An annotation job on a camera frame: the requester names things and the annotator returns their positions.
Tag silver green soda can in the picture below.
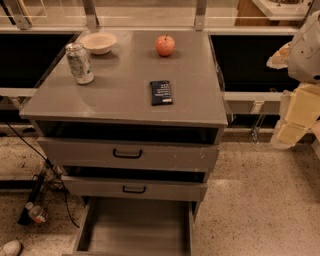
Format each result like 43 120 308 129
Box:
65 43 94 85

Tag red apple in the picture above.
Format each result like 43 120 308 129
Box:
156 35 175 57

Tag grey top drawer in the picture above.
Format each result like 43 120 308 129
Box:
38 137 218 171

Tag grey bottom drawer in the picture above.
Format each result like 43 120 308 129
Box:
63 198 193 256

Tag white bowl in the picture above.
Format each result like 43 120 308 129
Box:
80 32 117 55

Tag black floor bar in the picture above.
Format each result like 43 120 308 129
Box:
18 166 46 225

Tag grey drawer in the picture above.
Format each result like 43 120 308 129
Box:
63 198 193 256
38 137 218 171
62 176 207 202

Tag dark blue rxbar wrapper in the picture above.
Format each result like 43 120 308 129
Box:
150 80 173 106

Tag plastic bottle on floor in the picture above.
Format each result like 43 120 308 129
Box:
25 202 48 223

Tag wooden furniture top right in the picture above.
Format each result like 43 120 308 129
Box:
234 0 315 27

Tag black cable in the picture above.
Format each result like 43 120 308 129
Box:
2 120 81 229

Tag white shoe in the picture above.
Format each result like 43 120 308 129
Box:
0 240 22 256

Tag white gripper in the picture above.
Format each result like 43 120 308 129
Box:
266 11 320 149

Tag grey middle drawer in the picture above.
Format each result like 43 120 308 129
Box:
62 176 207 202

